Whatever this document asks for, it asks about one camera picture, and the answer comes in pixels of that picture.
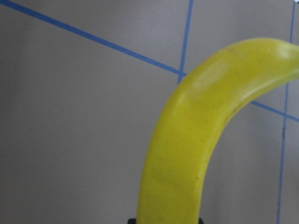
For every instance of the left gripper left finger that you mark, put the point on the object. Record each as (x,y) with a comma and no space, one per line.
(131,221)

